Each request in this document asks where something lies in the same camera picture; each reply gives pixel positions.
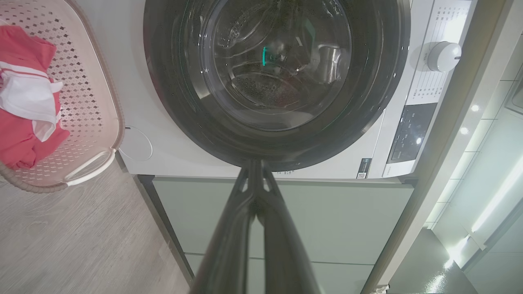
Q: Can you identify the white front-load washing machine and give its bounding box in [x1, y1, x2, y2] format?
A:
[76, 0, 478, 181]

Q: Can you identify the red white sports jersey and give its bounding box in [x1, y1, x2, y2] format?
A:
[0, 24, 71, 170]

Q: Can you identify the white washer control knob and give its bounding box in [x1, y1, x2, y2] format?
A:
[423, 41, 462, 73]

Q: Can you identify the round white filter cover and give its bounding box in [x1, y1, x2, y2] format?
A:
[118, 126, 154, 161]

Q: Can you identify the dark washer display panel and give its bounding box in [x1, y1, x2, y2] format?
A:
[386, 102, 438, 164]

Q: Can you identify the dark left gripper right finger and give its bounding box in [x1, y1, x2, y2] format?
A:
[257, 160, 323, 294]

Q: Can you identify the cream perforated laundry basket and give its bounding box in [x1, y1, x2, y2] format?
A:
[0, 0, 125, 194]

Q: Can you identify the pale green cabinet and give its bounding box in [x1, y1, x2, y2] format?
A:
[138, 176, 415, 294]

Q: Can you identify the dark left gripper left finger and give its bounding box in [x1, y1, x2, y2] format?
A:
[190, 160, 257, 294]

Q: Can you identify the round black washer door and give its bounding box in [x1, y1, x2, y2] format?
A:
[143, 0, 411, 172]

